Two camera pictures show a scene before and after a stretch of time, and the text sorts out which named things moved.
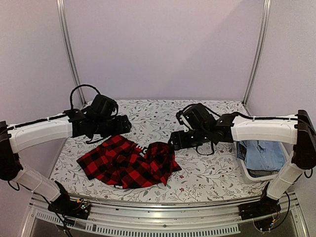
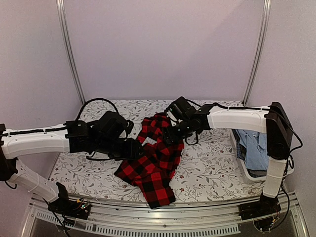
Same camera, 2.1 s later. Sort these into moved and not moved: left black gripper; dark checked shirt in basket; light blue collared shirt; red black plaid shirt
Moved: red black plaid shirt; left black gripper
Not moved: dark checked shirt in basket; light blue collared shirt
